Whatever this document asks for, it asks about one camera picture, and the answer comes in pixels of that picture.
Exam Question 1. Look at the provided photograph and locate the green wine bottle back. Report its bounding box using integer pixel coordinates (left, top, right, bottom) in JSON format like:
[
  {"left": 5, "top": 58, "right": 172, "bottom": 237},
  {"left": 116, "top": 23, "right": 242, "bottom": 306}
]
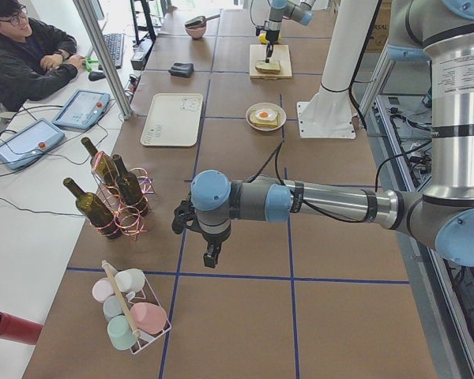
[{"left": 81, "top": 137, "right": 118, "bottom": 186}]

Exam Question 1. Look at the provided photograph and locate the green wine bottle middle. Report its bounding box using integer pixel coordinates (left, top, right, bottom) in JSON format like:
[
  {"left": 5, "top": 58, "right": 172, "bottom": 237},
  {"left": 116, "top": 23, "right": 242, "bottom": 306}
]
[{"left": 111, "top": 154, "right": 149, "bottom": 216}]

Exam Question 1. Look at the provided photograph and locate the green wine bottle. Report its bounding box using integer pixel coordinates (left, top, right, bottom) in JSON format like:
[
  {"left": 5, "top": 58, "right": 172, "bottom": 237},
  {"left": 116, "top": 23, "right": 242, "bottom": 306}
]
[
  {"left": 81, "top": 137, "right": 118, "bottom": 186},
  {"left": 63, "top": 178, "right": 122, "bottom": 239},
  {"left": 111, "top": 154, "right": 149, "bottom": 216}
]

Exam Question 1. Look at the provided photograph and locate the pink ceramic bowl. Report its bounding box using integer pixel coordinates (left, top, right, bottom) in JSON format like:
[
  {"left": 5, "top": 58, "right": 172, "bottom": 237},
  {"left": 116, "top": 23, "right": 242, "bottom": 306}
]
[{"left": 185, "top": 23, "right": 206, "bottom": 39}]

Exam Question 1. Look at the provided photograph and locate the teach pendant far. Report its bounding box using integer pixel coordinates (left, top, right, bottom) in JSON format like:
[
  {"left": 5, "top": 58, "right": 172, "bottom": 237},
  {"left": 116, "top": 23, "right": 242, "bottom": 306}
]
[{"left": 52, "top": 89, "right": 111, "bottom": 130}]

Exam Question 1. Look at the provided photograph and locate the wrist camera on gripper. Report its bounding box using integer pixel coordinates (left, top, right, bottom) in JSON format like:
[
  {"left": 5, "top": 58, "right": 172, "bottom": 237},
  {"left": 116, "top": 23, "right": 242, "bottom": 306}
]
[
  {"left": 171, "top": 192, "right": 201, "bottom": 235},
  {"left": 255, "top": 25, "right": 266, "bottom": 36}
]

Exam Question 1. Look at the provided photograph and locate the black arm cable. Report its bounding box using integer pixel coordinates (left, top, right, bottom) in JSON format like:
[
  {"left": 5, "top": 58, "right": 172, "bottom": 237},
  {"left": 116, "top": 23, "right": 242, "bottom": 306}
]
[{"left": 247, "top": 141, "right": 378, "bottom": 223}]

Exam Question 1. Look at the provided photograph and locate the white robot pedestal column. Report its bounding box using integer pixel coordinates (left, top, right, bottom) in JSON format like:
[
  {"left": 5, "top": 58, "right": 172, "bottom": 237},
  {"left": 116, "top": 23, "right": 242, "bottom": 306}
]
[{"left": 297, "top": 0, "right": 381, "bottom": 139}]

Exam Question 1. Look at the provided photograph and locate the salmon pink cup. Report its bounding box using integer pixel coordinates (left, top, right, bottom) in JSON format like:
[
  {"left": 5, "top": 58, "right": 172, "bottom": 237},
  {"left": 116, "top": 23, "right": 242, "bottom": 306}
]
[{"left": 130, "top": 302, "right": 167, "bottom": 335}]

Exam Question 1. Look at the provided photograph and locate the grey cup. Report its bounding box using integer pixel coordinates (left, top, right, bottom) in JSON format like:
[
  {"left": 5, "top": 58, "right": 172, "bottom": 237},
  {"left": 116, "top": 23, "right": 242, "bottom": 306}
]
[{"left": 103, "top": 295, "right": 123, "bottom": 322}]

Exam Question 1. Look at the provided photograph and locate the black power strip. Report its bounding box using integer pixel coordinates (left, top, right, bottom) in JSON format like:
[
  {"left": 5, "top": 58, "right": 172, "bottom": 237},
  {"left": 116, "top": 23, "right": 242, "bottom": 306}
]
[{"left": 130, "top": 39, "right": 153, "bottom": 71}]

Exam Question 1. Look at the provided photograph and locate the yellow lemon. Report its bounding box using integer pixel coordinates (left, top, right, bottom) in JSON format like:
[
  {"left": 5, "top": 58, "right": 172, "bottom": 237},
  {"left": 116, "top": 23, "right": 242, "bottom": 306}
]
[{"left": 258, "top": 34, "right": 267, "bottom": 44}]

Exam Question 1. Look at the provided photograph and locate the seated person in black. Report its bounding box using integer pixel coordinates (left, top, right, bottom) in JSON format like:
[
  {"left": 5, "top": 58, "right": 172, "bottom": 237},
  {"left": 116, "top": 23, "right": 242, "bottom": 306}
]
[{"left": 0, "top": 1, "right": 86, "bottom": 111}]

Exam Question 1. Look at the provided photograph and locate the white wire cup rack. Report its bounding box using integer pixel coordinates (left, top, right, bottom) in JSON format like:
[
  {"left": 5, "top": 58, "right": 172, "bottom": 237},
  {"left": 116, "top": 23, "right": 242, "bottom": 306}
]
[{"left": 92, "top": 261, "right": 171, "bottom": 355}]

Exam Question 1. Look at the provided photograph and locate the black keyboard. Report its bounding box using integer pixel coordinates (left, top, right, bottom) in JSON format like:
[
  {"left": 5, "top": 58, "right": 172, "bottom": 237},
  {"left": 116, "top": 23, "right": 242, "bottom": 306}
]
[{"left": 103, "top": 33, "right": 125, "bottom": 69}]

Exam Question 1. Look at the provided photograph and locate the copper wire bottle rack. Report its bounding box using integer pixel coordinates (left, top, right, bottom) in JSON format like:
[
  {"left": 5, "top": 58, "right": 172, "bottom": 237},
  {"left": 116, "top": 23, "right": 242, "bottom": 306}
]
[{"left": 91, "top": 168, "right": 148, "bottom": 239}]

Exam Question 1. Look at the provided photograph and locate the green wine bottle front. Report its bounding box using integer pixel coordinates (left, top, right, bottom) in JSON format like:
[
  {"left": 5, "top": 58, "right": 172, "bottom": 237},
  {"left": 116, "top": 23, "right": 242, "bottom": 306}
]
[{"left": 63, "top": 178, "right": 122, "bottom": 239}]

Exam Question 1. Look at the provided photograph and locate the green handled tool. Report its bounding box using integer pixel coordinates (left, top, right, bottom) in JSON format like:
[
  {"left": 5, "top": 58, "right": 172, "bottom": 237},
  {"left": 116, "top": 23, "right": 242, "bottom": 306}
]
[{"left": 84, "top": 57, "right": 98, "bottom": 73}]

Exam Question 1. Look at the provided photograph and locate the grey folded cloth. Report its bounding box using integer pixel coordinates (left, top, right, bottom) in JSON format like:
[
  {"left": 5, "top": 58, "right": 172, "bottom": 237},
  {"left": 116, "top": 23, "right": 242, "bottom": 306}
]
[{"left": 168, "top": 62, "right": 194, "bottom": 78}]

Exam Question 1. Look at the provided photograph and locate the cream bear tray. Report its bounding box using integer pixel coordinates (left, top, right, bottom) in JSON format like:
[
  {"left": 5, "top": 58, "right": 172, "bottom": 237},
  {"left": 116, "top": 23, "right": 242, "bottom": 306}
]
[{"left": 140, "top": 93, "right": 204, "bottom": 148}]

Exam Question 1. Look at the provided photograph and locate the metal scoop with handle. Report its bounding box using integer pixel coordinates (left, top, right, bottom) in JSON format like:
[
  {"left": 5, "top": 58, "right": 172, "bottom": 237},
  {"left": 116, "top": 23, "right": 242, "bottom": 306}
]
[{"left": 184, "top": 14, "right": 220, "bottom": 29}]

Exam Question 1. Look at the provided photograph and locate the light pink cup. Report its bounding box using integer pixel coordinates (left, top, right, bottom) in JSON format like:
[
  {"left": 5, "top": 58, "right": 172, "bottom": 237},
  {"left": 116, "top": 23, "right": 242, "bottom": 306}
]
[{"left": 92, "top": 278, "right": 115, "bottom": 303}]

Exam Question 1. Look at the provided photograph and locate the cardboard box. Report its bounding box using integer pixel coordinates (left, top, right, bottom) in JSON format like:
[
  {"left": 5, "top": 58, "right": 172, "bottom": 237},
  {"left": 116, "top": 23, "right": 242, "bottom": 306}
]
[{"left": 366, "top": 0, "right": 392, "bottom": 53}]

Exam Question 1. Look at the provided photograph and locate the teach pendant near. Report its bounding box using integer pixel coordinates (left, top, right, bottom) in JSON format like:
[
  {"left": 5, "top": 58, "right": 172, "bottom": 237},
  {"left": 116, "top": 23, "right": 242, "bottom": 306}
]
[{"left": 0, "top": 118, "right": 65, "bottom": 171}]

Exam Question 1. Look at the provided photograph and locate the fried egg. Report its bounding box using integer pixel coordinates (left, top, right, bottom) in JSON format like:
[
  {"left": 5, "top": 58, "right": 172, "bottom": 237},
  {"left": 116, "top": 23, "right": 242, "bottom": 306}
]
[{"left": 254, "top": 109, "right": 277, "bottom": 122}]

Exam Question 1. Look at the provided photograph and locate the black computer mouse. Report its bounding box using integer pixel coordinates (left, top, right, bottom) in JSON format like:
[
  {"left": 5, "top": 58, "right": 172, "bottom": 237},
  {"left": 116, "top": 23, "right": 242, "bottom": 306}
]
[{"left": 88, "top": 70, "right": 106, "bottom": 82}]

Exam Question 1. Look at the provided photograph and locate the bread slice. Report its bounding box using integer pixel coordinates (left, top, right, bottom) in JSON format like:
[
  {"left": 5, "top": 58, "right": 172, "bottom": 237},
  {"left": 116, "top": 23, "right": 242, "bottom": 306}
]
[
  {"left": 254, "top": 59, "right": 281, "bottom": 74},
  {"left": 249, "top": 108, "right": 279, "bottom": 128}
]

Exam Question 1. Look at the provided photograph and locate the white round plate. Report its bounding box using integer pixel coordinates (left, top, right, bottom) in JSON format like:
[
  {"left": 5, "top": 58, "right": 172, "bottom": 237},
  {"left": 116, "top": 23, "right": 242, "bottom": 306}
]
[{"left": 246, "top": 103, "right": 287, "bottom": 132}]

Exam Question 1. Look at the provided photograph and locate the white cup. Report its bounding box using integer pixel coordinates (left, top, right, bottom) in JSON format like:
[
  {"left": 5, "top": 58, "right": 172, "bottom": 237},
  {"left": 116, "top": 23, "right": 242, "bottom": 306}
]
[{"left": 115, "top": 268, "right": 145, "bottom": 293}]

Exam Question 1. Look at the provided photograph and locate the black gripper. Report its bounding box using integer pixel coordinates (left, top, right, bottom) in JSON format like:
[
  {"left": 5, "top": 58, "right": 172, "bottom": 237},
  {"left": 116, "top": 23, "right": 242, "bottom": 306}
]
[
  {"left": 200, "top": 227, "right": 229, "bottom": 268},
  {"left": 265, "top": 29, "right": 280, "bottom": 63}
]

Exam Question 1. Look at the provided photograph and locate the bamboo cutting board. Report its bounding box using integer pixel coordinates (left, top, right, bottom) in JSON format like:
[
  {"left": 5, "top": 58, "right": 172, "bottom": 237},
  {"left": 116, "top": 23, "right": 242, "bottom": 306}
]
[{"left": 249, "top": 44, "right": 292, "bottom": 79}]

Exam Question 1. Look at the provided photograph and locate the aluminium frame post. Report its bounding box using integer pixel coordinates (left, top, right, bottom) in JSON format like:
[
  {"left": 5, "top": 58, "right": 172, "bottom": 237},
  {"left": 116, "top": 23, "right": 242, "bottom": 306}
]
[{"left": 73, "top": 0, "right": 133, "bottom": 120}]

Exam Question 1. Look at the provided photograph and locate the teach pendant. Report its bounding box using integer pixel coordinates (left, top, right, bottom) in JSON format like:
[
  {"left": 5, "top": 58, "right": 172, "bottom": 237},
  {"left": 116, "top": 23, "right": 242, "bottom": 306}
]
[
  {"left": 0, "top": 118, "right": 65, "bottom": 171},
  {"left": 52, "top": 89, "right": 111, "bottom": 130}
]

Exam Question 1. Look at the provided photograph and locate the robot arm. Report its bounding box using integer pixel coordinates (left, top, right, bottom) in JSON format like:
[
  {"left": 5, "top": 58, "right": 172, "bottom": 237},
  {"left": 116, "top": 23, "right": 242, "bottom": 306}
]
[
  {"left": 263, "top": 0, "right": 315, "bottom": 63},
  {"left": 190, "top": 1, "right": 474, "bottom": 268}
]

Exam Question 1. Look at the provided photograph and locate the red cylinder tube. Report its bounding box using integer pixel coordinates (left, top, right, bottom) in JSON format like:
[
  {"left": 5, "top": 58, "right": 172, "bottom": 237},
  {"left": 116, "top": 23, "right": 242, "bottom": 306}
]
[{"left": 0, "top": 311, "right": 43, "bottom": 345}]

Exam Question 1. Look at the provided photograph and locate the mint green cup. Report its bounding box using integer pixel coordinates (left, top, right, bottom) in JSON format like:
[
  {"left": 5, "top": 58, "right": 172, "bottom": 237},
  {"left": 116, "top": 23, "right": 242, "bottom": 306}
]
[{"left": 107, "top": 315, "right": 137, "bottom": 351}]

